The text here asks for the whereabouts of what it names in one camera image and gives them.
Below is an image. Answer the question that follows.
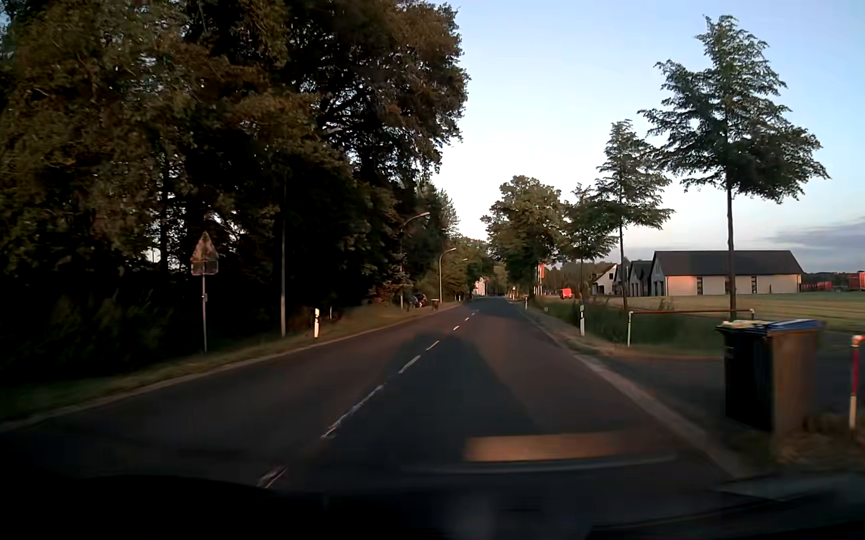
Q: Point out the grey asphalt road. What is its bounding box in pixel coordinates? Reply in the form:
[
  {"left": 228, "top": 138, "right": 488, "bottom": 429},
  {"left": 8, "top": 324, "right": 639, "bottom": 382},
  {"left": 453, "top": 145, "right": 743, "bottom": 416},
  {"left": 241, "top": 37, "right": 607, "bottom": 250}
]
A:
[{"left": 0, "top": 297, "right": 749, "bottom": 496}]

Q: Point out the leafy tree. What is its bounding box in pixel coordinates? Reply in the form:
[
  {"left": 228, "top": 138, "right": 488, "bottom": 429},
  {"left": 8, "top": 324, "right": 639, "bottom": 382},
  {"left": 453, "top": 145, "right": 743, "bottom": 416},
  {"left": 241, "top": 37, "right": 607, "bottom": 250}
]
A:
[
  {"left": 480, "top": 175, "right": 570, "bottom": 298},
  {"left": 560, "top": 183, "right": 620, "bottom": 301}
]

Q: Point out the dark wheelie bin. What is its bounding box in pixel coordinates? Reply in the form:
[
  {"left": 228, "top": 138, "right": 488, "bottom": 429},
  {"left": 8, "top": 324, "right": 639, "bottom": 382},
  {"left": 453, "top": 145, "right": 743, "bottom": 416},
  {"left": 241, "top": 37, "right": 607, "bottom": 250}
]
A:
[{"left": 716, "top": 318, "right": 827, "bottom": 436}]

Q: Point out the street lamp post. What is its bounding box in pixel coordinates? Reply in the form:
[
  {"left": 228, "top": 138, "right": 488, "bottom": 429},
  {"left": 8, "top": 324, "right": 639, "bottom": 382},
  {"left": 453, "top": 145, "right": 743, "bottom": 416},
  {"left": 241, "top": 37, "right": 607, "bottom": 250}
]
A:
[
  {"left": 437, "top": 247, "right": 458, "bottom": 305},
  {"left": 399, "top": 211, "right": 431, "bottom": 310}
]

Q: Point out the dark wood of trees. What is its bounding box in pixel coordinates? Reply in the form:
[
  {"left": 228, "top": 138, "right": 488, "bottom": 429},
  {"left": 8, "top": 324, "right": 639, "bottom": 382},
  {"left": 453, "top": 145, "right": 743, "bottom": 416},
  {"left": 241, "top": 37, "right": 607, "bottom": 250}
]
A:
[{"left": 0, "top": 0, "right": 497, "bottom": 376}]

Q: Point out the grass verge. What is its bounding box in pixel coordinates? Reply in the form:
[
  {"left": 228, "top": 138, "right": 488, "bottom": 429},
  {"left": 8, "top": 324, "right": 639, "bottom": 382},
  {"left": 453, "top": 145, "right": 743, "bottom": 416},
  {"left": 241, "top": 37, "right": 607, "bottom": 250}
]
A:
[
  {"left": 0, "top": 301, "right": 464, "bottom": 425},
  {"left": 511, "top": 297, "right": 865, "bottom": 474}
]

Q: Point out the white building with dark roof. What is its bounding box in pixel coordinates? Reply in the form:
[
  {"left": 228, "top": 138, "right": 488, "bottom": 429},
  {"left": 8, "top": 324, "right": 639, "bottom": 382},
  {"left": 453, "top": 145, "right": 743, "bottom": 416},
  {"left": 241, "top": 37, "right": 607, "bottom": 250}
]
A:
[{"left": 591, "top": 249, "right": 806, "bottom": 298}]

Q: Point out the road sign on post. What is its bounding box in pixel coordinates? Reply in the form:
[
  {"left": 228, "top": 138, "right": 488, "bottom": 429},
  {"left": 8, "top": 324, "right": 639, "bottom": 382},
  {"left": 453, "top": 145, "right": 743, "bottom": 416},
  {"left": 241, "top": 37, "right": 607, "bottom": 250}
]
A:
[{"left": 190, "top": 231, "right": 221, "bottom": 354}]

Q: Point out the mown grass field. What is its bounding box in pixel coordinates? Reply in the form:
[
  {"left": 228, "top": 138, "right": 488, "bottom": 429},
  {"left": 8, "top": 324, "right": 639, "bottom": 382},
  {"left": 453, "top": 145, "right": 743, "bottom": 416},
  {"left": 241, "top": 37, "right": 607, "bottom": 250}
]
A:
[{"left": 605, "top": 290, "right": 865, "bottom": 336}]

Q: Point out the car's own bonnet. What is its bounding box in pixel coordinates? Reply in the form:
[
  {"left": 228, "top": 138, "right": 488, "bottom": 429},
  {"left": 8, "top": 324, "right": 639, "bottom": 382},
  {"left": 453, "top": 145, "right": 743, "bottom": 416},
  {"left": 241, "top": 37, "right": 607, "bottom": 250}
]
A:
[{"left": 0, "top": 471, "right": 865, "bottom": 540}]

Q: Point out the tall pole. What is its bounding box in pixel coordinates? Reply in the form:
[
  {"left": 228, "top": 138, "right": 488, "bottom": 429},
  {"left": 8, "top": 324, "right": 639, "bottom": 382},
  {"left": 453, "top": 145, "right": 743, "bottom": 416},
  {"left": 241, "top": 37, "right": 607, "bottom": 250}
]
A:
[{"left": 278, "top": 172, "right": 288, "bottom": 339}]

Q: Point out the tall slender tree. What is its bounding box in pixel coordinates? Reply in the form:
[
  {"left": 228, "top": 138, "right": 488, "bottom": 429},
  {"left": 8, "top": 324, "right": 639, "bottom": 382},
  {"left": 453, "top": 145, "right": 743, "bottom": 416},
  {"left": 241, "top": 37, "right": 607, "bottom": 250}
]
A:
[
  {"left": 638, "top": 15, "right": 831, "bottom": 322},
  {"left": 590, "top": 120, "right": 675, "bottom": 310}
]

